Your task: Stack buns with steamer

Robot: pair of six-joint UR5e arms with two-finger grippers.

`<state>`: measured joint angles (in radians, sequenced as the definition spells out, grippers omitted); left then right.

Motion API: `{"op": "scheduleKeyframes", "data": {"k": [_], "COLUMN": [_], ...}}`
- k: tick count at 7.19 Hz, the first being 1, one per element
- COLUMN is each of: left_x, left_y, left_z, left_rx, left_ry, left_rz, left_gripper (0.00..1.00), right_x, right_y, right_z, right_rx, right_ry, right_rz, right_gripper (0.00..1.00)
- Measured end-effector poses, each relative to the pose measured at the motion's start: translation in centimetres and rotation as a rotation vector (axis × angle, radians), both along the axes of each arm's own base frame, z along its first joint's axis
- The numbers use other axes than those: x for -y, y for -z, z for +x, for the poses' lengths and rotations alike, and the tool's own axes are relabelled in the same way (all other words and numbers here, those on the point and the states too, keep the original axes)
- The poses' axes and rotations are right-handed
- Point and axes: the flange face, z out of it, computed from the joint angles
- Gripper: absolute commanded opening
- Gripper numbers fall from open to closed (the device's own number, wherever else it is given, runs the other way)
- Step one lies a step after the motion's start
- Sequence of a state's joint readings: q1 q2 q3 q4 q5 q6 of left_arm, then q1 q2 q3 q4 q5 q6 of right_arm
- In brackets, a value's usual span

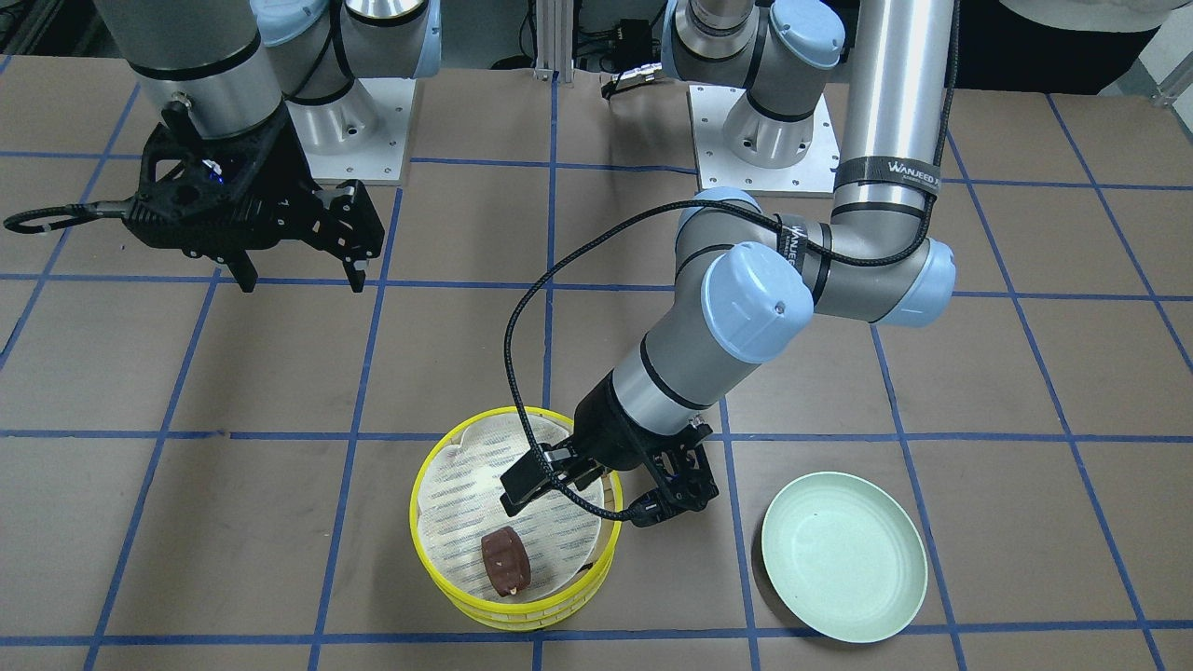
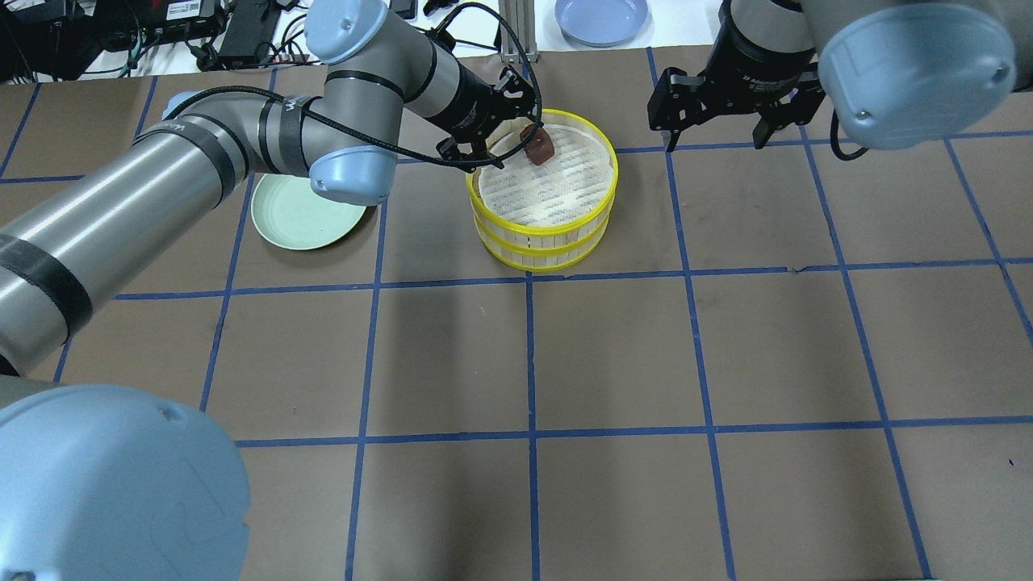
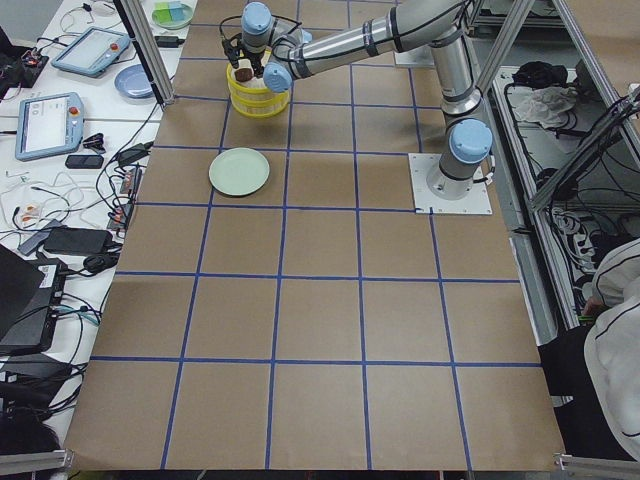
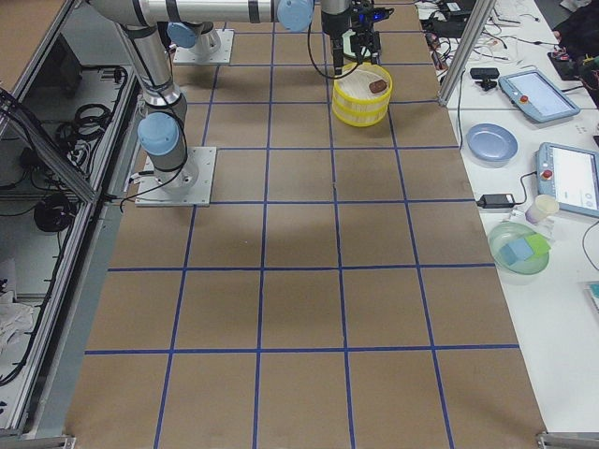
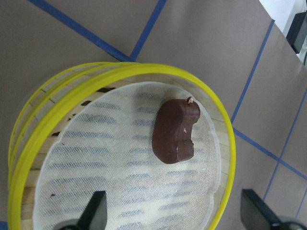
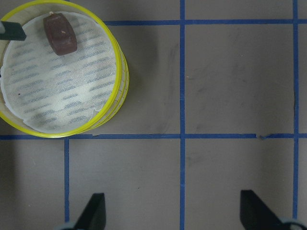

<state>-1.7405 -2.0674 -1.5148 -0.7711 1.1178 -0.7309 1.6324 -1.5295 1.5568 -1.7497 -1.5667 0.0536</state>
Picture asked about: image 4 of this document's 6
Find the aluminium frame post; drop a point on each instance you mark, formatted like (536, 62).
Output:
(472, 31)

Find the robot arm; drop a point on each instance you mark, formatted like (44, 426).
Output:
(263, 112)
(338, 17)

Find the yellow steamer basket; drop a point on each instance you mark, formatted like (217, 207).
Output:
(358, 118)
(361, 104)

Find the blue plate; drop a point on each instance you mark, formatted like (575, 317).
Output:
(491, 145)

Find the green sponge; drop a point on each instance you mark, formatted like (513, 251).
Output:
(538, 244)

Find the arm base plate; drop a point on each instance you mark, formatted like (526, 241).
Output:
(213, 48)
(193, 186)

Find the blue sponge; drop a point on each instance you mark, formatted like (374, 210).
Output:
(515, 251)

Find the white steamer cloth liner upper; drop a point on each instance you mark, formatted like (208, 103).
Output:
(356, 85)

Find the paper cup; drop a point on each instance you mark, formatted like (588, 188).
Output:
(541, 208)

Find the upper teach pendant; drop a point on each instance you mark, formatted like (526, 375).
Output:
(537, 97)

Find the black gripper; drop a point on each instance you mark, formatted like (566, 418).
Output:
(335, 29)

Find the teach pendant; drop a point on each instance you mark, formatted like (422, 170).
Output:
(537, 97)
(570, 175)

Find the green bowl with sponges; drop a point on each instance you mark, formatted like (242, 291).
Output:
(506, 232)

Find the black power adapter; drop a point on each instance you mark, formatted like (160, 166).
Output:
(496, 201)

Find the brown bun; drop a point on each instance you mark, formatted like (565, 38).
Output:
(377, 86)

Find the lower teach pendant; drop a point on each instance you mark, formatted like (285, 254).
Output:
(570, 175)

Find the black webcam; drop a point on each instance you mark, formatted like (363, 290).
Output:
(485, 77)

